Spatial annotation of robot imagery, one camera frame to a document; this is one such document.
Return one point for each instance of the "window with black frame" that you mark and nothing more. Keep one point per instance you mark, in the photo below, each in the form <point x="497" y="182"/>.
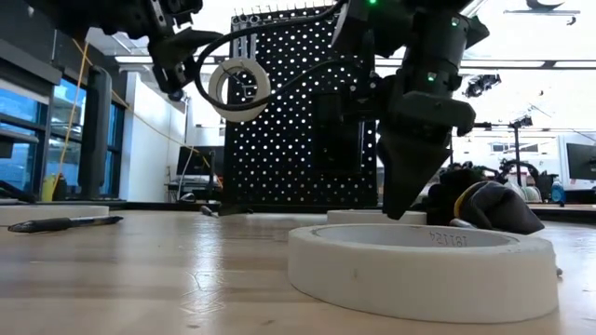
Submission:
<point x="23" y="139"/>

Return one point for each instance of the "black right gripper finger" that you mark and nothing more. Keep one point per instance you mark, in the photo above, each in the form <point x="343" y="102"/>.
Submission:
<point x="395" y="186"/>
<point x="426" y="163"/>

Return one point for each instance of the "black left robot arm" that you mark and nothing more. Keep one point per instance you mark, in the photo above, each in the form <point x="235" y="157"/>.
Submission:
<point x="93" y="14"/>

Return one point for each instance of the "black ceiling spotlight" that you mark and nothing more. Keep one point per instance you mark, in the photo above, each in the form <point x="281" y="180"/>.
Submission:
<point x="484" y="84"/>

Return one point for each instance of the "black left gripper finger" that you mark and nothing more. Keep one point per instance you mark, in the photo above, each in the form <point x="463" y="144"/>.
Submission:
<point x="174" y="76"/>
<point x="186" y="46"/>

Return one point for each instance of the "black and grey work glove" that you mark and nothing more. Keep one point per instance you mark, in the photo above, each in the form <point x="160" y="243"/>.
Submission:
<point x="503" y="209"/>

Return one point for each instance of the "dark slim screwdriver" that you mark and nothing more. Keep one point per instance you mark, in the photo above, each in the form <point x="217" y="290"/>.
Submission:
<point x="209" y="211"/>

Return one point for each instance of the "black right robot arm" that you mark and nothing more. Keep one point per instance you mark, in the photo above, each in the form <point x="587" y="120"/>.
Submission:
<point x="433" y="28"/>

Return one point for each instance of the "blue bottle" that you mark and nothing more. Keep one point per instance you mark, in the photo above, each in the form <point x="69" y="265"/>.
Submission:
<point x="557" y="193"/>

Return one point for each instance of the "long ceiling light bar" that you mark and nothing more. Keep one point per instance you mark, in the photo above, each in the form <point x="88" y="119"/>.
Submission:
<point x="535" y="63"/>
<point x="135" y="59"/>

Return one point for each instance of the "black metal pegboard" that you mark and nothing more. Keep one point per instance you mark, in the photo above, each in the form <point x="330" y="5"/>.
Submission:
<point x="279" y="153"/>

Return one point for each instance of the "black pen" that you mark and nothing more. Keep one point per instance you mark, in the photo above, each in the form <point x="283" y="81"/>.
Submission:
<point x="60" y="224"/>

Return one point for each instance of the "black ceiling fixture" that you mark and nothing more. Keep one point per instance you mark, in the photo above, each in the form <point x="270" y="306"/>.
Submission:
<point x="542" y="4"/>

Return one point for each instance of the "yellow container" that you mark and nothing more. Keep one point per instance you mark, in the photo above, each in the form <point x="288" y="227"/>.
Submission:
<point x="49" y="188"/>

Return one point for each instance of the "black pegboard bin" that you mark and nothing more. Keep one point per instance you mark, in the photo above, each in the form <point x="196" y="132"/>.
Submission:
<point x="335" y="135"/>

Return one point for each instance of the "black computer monitor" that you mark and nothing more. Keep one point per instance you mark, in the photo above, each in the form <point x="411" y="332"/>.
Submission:
<point x="195" y="160"/>
<point x="582" y="162"/>

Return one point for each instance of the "black vertical column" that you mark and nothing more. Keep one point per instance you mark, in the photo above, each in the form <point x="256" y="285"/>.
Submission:
<point x="95" y="139"/>

